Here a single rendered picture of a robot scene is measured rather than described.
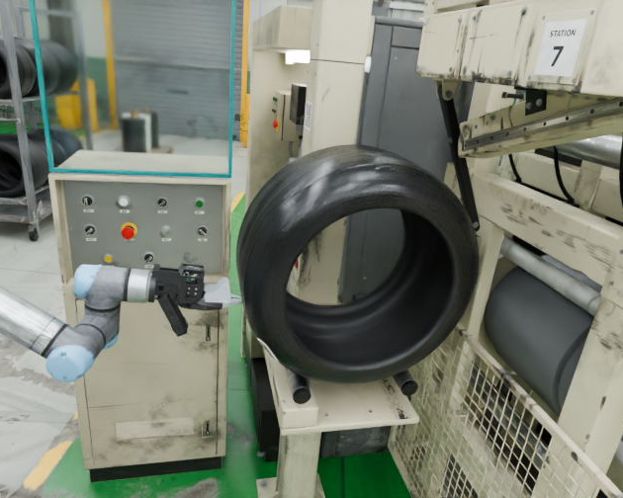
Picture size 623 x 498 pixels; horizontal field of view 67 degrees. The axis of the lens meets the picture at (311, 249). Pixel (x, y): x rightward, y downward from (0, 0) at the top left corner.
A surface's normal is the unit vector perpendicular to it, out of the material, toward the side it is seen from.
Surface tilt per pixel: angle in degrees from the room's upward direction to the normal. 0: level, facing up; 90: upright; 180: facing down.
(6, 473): 0
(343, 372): 100
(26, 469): 0
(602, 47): 90
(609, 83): 90
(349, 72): 90
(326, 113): 90
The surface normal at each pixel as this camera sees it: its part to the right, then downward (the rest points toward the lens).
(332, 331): 0.21, -0.55
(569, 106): -0.97, 0.00
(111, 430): 0.21, 0.38
